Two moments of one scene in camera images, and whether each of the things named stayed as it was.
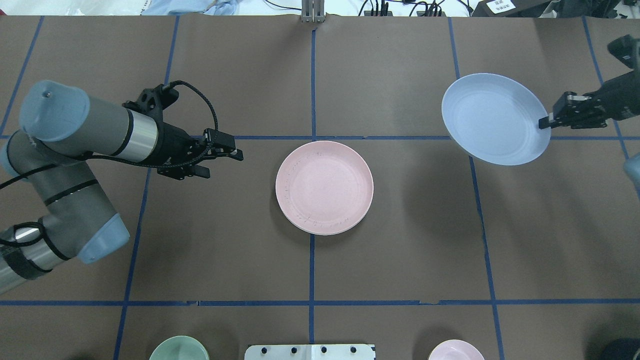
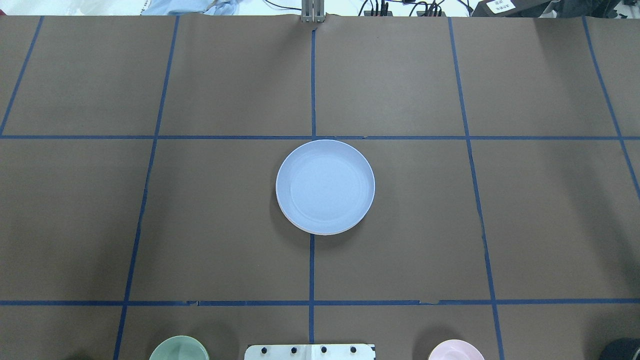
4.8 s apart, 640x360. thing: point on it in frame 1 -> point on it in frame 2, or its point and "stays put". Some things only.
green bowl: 180,347 stays put
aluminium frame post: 313,11 stays put
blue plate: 495,118 -> 325,187
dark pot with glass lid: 622,349 stays put
